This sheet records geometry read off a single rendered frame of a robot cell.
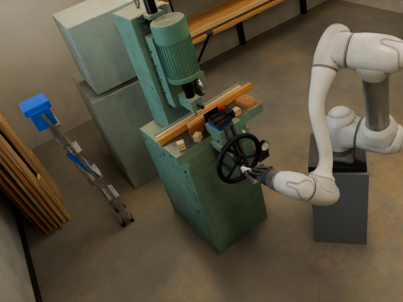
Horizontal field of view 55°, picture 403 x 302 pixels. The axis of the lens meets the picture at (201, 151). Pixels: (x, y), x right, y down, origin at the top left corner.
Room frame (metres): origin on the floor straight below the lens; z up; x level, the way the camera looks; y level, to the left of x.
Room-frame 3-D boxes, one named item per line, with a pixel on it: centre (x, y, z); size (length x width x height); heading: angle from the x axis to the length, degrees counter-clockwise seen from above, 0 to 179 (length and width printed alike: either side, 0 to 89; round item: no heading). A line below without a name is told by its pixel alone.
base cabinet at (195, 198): (1.94, 0.02, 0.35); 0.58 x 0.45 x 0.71; 25
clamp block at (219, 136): (1.68, -0.15, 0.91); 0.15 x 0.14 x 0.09; 115
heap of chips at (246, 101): (1.87, -0.33, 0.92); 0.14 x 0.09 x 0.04; 25
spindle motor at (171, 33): (1.84, -0.03, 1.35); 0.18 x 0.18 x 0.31
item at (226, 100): (1.86, -0.10, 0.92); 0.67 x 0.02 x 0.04; 115
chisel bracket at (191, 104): (1.85, -0.03, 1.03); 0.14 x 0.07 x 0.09; 25
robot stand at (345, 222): (1.54, -0.71, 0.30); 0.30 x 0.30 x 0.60; 64
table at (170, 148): (1.75, -0.11, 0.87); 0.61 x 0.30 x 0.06; 115
